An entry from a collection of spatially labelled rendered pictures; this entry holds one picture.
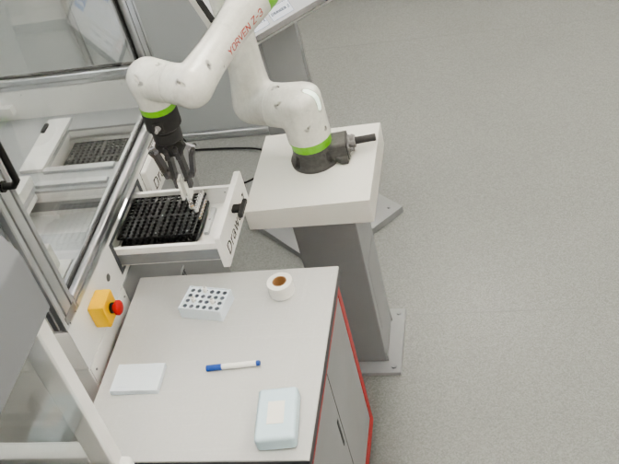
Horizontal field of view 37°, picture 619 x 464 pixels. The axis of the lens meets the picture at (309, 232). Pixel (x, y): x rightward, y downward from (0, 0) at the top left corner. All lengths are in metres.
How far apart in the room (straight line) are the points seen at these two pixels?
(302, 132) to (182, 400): 0.84
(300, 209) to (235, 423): 0.69
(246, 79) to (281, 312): 0.69
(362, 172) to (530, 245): 1.11
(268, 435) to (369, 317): 1.04
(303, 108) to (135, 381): 0.87
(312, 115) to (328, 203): 0.25
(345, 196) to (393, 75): 2.13
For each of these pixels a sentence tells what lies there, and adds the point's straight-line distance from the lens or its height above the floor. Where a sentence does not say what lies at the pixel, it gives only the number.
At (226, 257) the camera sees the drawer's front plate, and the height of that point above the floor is 0.86.
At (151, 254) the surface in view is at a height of 0.87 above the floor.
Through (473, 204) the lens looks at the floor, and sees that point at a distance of 3.78.
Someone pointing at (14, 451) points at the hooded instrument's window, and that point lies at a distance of 1.67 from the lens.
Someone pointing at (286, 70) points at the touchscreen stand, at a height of 0.73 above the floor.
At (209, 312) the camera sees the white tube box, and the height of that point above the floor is 0.79.
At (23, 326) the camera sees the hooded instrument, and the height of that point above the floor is 1.41.
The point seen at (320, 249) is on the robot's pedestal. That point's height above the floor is 0.56.
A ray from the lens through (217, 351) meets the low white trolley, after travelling 2.37.
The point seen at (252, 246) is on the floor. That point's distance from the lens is 3.82.
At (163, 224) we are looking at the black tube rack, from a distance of 2.60.
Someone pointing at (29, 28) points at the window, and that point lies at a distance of 2.34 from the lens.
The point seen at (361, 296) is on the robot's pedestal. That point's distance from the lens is 2.99.
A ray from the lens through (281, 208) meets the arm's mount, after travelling 2.61.
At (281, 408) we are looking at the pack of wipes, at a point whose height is 0.81.
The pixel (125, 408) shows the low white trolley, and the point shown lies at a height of 0.76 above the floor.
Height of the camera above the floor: 2.44
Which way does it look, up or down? 40 degrees down
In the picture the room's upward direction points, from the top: 15 degrees counter-clockwise
